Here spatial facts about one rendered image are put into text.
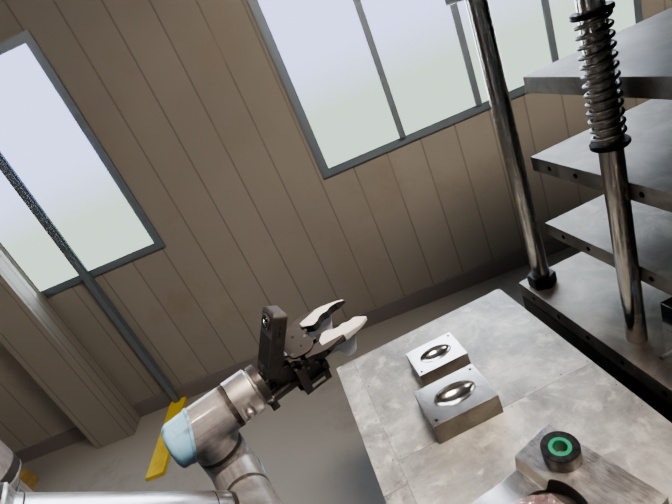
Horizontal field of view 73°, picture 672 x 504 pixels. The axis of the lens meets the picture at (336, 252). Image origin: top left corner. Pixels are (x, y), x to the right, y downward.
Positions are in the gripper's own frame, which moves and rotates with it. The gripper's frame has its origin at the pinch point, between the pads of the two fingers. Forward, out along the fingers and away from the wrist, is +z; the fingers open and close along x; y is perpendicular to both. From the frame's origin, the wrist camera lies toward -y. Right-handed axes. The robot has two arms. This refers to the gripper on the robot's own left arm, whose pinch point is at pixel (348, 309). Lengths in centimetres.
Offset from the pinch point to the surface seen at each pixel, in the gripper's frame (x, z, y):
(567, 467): 23, 24, 50
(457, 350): -27, 40, 64
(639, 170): 2, 86, 16
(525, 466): 16, 19, 54
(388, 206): -164, 116, 89
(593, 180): -8, 83, 20
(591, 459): 25, 29, 52
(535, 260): -32, 86, 59
